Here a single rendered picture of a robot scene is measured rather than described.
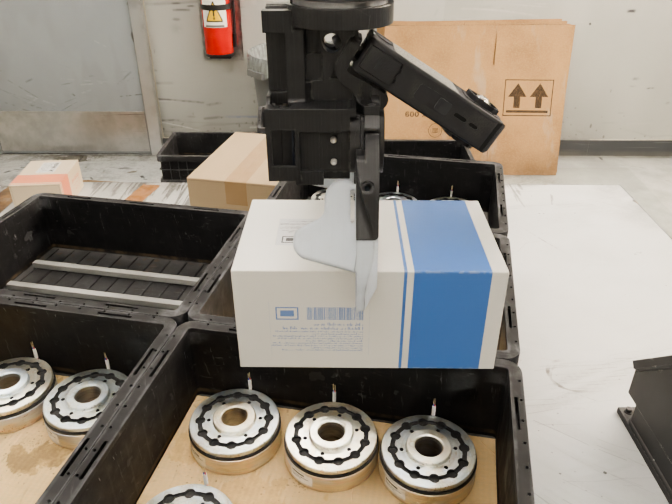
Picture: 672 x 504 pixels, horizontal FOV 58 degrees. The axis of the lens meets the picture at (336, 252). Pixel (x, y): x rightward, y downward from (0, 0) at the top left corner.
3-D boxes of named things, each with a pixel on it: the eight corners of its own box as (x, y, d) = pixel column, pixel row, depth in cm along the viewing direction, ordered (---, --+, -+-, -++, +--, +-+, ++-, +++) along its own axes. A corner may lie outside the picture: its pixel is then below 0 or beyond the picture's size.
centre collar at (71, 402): (117, 384, 74) (116, 380, 74) (99, 414, 70) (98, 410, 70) (78, 381, 75) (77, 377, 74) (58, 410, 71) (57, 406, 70)
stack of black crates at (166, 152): (268, 201, 286) (264, 131, 269) (260, 232, 260) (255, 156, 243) (182, 201, 286) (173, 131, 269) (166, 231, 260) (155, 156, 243)
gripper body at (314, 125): (279, 153, 50) (270, -7, 44) (384, 153, 50) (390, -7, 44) (268, 192, 43) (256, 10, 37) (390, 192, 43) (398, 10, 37)
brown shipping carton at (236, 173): (289, 253, 134) (286, 186, 126) (194, 243, 138) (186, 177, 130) (320, 196, 159) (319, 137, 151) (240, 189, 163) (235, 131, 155)
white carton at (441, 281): (467, 285, 59) (478, 200, 54) (493, 369, 48) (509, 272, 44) (258, 284, 59) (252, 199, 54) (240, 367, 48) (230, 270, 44)
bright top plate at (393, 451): (477, 426, 69) (478, 422, 69) (473, 500, 61) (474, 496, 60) (389, 411, 71) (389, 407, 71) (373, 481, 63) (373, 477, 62)
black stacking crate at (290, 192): (493, 217, 124) (501, 165, 119) (497, 298, 99) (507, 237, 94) (304, 201, 131) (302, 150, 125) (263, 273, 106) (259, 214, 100)
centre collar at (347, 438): (354, 419, 69) (354, 415, 69) (352, 453, 65) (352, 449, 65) (311, 417, 70) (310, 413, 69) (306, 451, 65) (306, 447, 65)
